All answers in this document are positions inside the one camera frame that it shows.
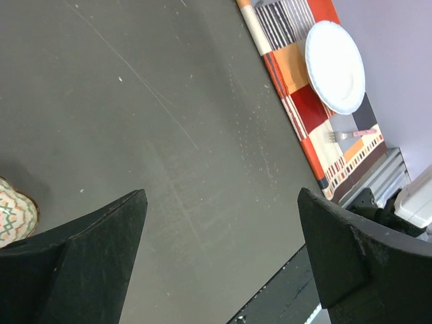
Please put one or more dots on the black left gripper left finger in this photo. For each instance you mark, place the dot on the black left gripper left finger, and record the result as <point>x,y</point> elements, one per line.
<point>78,272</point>

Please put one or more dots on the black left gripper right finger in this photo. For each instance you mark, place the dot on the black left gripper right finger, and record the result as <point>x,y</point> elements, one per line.
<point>364,272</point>

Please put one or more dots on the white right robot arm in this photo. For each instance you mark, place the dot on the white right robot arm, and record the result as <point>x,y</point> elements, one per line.
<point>407,210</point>

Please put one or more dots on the patterned floral small bowl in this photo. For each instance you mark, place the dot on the patterned floral small bowl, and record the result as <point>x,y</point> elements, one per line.
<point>19,214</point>

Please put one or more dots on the white plate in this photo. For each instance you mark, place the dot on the white plate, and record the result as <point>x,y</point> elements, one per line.
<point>334,67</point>

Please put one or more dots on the colourful patchwork placemat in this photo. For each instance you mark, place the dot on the colourful patchwork placemat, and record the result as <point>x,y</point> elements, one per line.
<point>279,30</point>

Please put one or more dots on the fork with pink handle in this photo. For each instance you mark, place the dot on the fork with pink handle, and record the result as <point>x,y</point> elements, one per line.
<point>340,136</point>

